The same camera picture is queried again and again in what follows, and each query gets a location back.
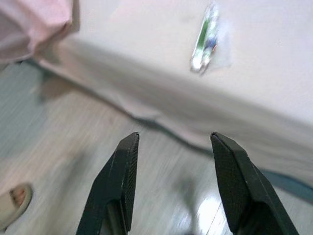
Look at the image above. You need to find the green and white tube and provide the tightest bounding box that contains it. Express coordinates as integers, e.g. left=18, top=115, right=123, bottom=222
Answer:
left=190, top=2, right=233, bottom=74

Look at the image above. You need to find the mattress with cream sheet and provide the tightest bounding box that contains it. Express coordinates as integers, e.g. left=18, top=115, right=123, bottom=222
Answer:
left=39, top=0, right=313, bottom=189

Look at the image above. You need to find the pink patterned pillow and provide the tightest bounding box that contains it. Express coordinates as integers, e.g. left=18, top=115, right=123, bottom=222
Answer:
left=0, top=0, right=80, bottom=62

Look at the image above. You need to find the person foot in grey slipper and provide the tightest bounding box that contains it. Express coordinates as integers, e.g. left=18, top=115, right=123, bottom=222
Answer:
left=0, top=182, right=34, bottom=226

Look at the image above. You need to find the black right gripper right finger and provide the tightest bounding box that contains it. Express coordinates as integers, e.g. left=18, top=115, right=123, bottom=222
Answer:
left=210, top=132, right=300, bottom=235

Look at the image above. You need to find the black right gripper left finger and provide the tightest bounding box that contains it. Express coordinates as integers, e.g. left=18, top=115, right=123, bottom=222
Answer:
left=75, top=132, right=139, bottom=235

